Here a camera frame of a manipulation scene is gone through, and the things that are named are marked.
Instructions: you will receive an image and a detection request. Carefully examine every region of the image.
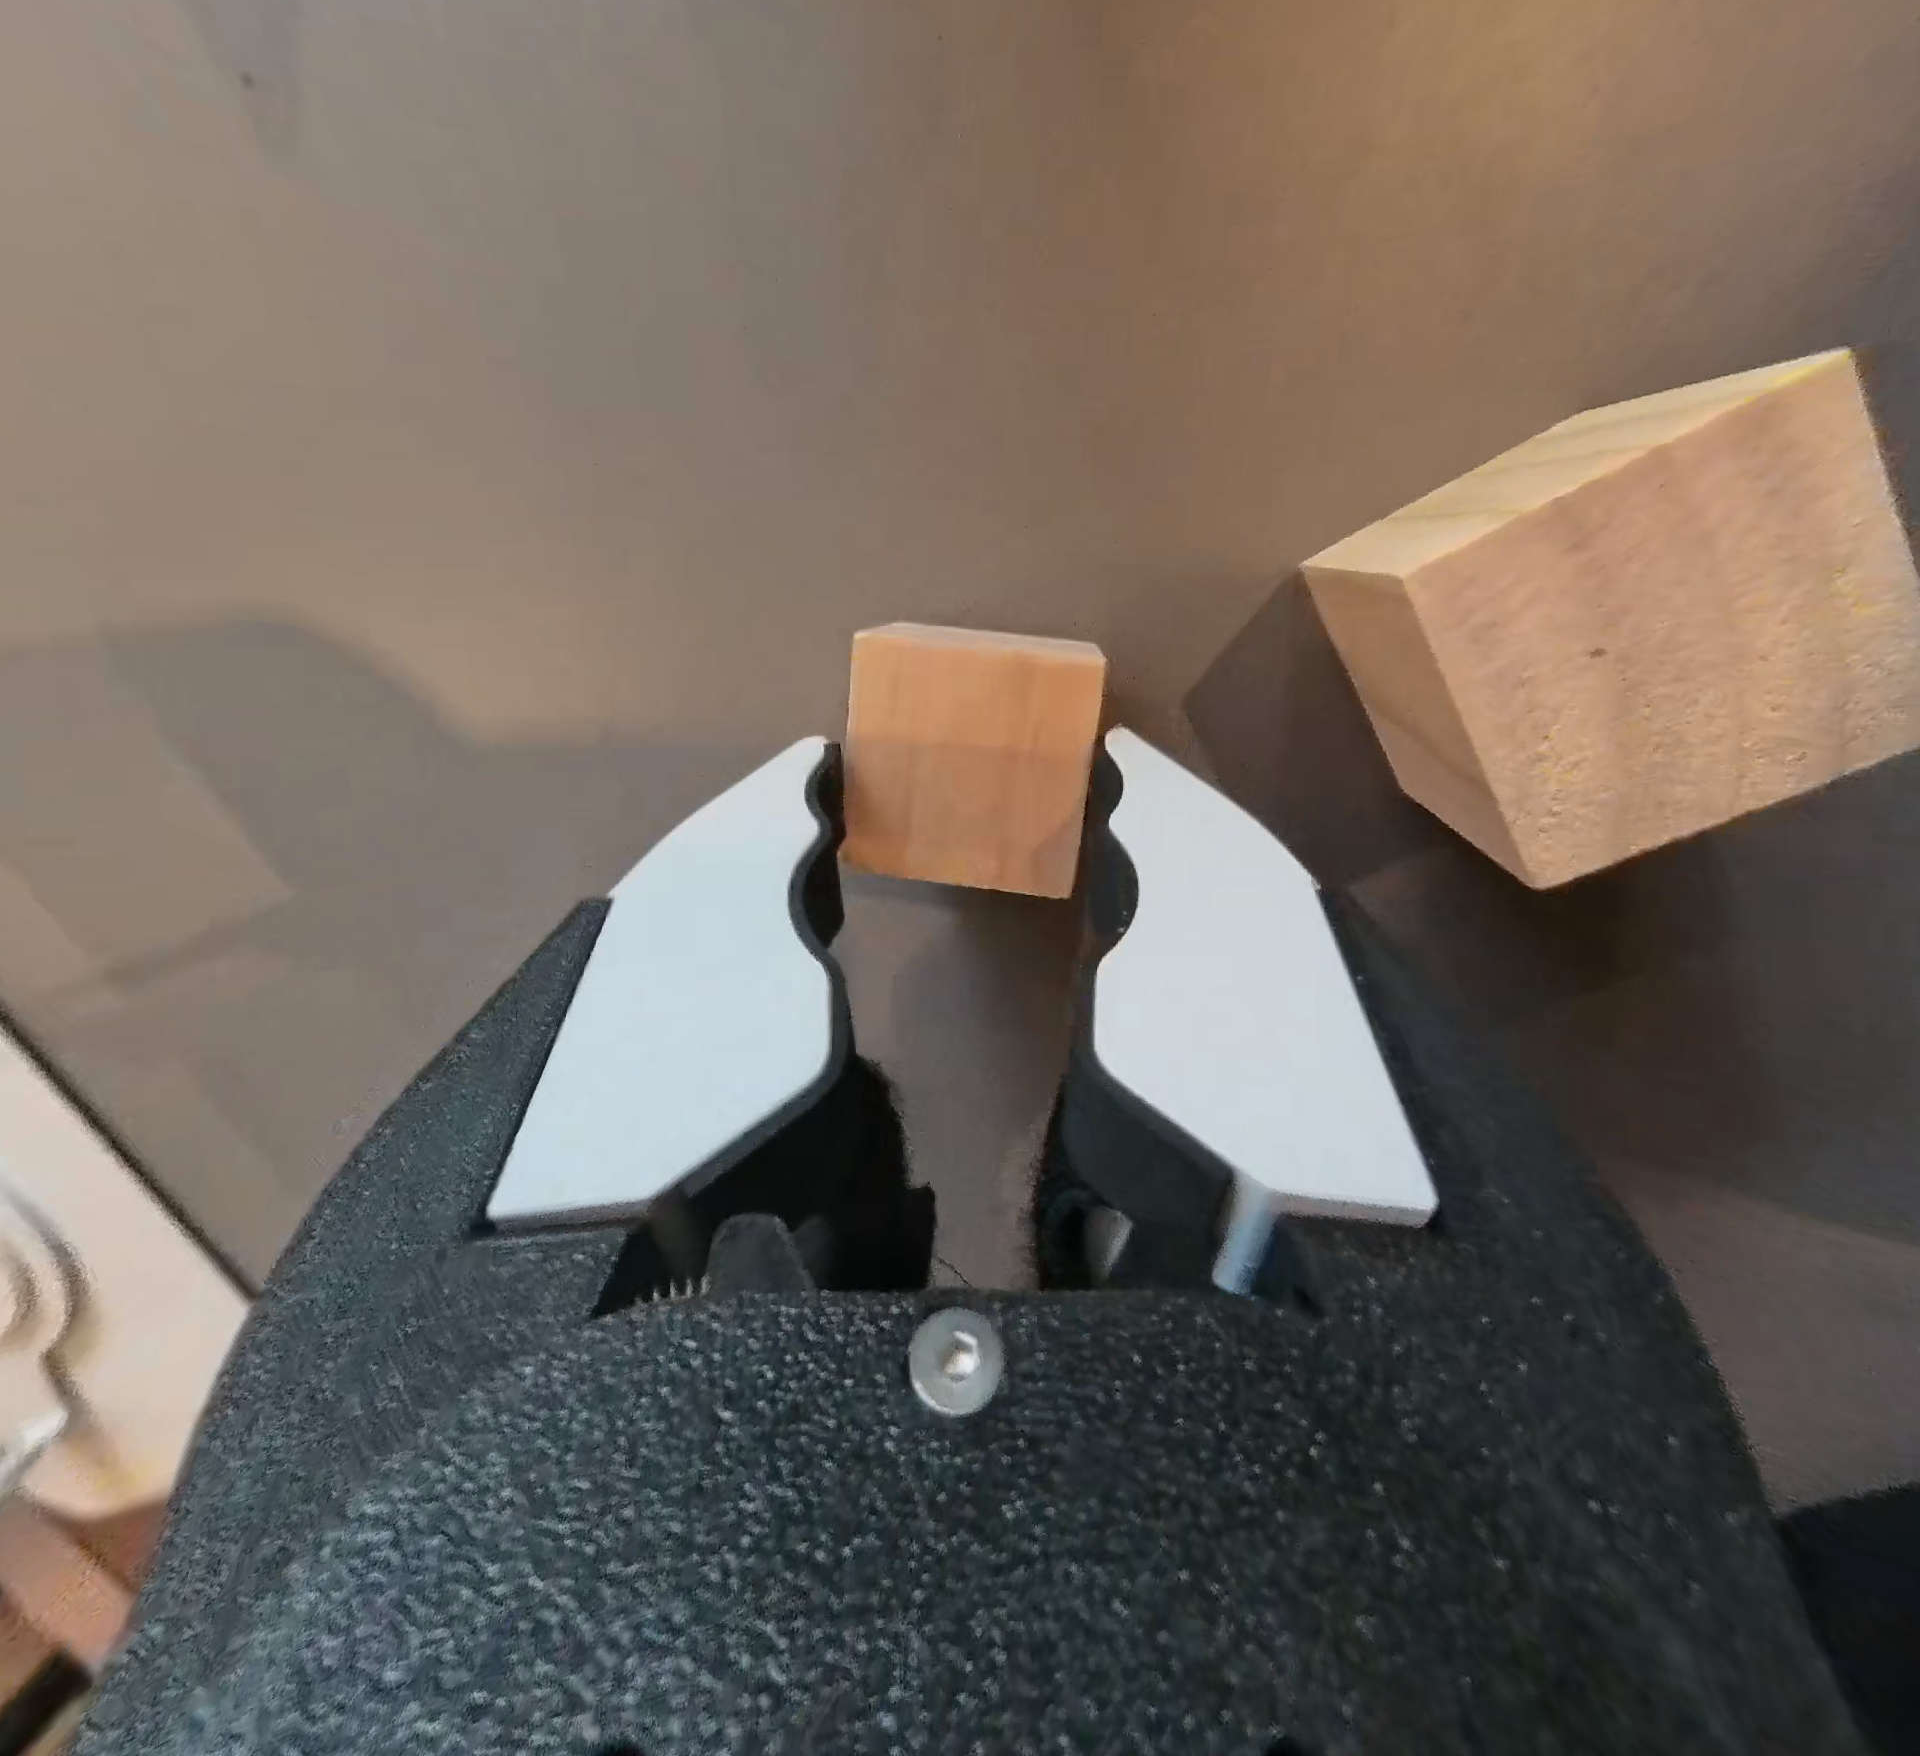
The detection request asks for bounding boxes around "white document stand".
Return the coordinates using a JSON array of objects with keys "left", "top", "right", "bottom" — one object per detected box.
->
[{"left": 0, "top": 1022, "right": 255, "bottom": 1525}]

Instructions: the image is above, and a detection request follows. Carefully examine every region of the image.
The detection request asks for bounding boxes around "medium wooden cube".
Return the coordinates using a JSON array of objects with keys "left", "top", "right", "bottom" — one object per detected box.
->
[{"left": 836, "top": 623, "right": 1109, "bottom": 904}]

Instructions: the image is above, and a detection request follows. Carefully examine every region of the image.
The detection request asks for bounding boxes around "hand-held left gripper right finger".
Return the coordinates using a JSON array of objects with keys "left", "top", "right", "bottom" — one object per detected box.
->
[{"left": 1037, "top": 728, "right": 1442, "bottom": 1243}]

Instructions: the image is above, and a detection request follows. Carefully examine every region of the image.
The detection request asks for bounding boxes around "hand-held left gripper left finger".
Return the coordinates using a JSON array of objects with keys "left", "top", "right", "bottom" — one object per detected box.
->
[{"left": 484, "top": 734, "right": 932, "bottom": 1243}]

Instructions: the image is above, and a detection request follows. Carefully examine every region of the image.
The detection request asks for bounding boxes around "large wooden cube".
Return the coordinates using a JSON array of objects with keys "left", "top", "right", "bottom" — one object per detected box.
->
[{"left": 1302, "top": 348, "right": 1920, "bottom": 893}]

